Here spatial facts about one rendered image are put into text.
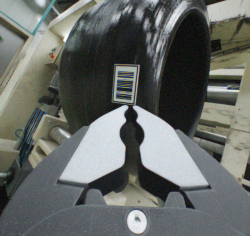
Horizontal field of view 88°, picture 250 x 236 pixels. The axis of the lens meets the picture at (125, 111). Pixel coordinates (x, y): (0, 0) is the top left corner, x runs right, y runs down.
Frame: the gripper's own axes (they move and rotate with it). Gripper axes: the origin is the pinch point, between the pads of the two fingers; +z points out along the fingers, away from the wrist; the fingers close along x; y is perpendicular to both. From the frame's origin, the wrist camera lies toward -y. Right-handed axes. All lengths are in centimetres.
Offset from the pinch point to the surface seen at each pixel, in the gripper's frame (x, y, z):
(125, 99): -0.4, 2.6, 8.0
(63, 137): -19.2, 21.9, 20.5
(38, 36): -563, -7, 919
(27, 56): -238, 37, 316
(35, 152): -29.8, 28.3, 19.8
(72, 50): -12.5, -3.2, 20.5
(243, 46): 57, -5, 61
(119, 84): -1.5, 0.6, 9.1
